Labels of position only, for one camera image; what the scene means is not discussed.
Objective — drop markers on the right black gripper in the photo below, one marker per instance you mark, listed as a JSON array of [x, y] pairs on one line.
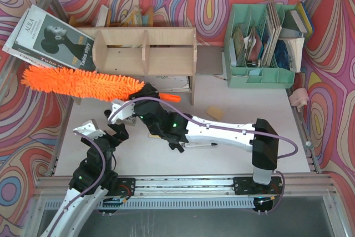
[[141, 99]]

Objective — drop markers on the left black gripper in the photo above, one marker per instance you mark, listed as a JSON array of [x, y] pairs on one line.
[[117, 132]]

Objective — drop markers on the orange microfiber duster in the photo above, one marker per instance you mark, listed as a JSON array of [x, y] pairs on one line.
[[85, 84]]

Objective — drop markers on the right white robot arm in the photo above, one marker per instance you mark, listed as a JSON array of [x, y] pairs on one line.
[[260, 139]]

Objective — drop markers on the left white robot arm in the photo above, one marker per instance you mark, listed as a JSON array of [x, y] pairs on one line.
[[92, 180]]

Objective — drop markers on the wooden bookshelf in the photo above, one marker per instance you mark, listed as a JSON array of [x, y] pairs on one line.
[[145, 51]]

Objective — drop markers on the grey black stapler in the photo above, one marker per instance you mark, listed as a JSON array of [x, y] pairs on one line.
[[128, 121]]

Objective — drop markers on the black plastic clip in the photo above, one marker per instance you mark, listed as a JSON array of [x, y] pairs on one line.
[[176, 145]]

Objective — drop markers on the clear tube black cap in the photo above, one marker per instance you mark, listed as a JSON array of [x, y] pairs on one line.
[[198, 145]]

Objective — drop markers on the white notebook under shelf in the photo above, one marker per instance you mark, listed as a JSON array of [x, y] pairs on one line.
[[170, 83]]

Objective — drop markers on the yellow sticky note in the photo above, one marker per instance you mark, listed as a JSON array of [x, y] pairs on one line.
[[215, 113]]

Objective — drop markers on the pencil by organizer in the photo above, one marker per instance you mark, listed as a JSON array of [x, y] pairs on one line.
[[219, 77]]

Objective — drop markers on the brown board behind shelf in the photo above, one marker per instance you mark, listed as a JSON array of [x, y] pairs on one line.
[[209, 60]]

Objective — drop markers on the green desk organizer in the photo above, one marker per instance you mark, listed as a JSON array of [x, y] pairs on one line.
[[249, 47]]

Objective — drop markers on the black Twins story book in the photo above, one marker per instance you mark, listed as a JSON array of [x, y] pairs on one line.
[[52, 41]]

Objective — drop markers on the white book under Twins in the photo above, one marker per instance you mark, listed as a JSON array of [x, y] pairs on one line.
[[11, 40]]

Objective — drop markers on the grey hardcover book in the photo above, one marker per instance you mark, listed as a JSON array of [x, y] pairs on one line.
[[293, 25]]

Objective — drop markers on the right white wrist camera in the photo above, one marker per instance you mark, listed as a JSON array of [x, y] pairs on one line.
[[121, 110]]

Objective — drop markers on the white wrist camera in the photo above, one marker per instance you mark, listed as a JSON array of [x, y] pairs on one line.
[[121, 110], [89, 129]]

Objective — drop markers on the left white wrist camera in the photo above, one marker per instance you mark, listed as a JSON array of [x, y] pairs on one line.
[[89, 129]]

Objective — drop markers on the pink wall hook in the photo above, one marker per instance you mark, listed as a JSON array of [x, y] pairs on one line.
[[299, 98]]

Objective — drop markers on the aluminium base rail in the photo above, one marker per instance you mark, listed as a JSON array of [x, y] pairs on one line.
[[211, 191]]

